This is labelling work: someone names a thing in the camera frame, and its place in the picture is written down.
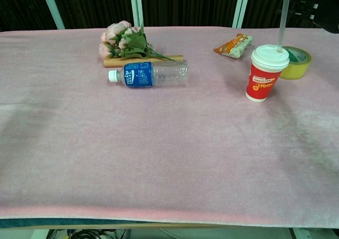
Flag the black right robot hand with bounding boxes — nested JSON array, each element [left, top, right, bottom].
[[286, 0, 339, 34]]

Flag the translucent white drinking straw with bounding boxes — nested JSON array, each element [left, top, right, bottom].
[[276, 0, 292, 53]]

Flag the red paper cup white lid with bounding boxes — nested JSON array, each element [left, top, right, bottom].
[[245, 45, 290, 103]]

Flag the yellow packing tape roll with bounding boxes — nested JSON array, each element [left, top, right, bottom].
[[279, 46, 313, 81]]

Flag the orange snack packet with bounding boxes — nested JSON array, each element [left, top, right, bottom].
[[213, 33, 253, 59]]

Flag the clear bottle blue label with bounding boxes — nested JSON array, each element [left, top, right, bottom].
[[108, 60, 189, 89]]

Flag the pink artificial rose bouquet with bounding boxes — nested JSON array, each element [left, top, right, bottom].
[[98, 20, 176, 61]]

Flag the pink tablecloth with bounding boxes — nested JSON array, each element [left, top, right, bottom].
[[0, 26, 339, 229]]

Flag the wooden rolling stick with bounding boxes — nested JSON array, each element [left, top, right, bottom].
[[103, 54, 184, 68]]

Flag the dark curtain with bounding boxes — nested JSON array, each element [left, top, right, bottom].
[[0, 0, 339, 33]]

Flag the white frame post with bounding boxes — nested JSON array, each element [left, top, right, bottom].
[[129, 0, 144, 29], [39, 0, 66, 30], [231, 0, 252, 29]]

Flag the black cables under table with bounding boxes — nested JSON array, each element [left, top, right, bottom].
[[47, 228, 128, 239]]

